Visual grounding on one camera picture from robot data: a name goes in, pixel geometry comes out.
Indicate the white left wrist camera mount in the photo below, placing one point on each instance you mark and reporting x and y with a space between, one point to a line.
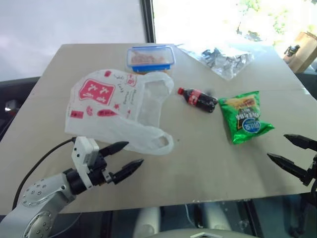
81 151

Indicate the black window frame post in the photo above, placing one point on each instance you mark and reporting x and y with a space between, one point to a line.
148 21

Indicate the blue-rimmed clear food container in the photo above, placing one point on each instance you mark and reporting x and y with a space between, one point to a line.
149 58

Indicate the crumpled silver foil bag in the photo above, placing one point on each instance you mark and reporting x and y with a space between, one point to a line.
223 62

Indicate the white red-printed plastic bag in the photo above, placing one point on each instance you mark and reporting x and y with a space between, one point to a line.
99 104

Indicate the green chip bag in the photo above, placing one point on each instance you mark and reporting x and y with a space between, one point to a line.
245 119

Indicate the small black device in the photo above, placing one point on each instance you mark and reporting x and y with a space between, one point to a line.
292 49

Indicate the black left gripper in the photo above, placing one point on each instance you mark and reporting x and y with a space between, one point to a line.
99 171

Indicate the small cola bottle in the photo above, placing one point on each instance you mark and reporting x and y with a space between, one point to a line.
198 98

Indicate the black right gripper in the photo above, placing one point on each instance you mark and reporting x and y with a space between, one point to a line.
312 173

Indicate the grey rounded shape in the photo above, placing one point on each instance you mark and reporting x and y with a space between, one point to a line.
147 223

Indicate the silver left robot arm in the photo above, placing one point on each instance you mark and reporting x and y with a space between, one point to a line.
37 196

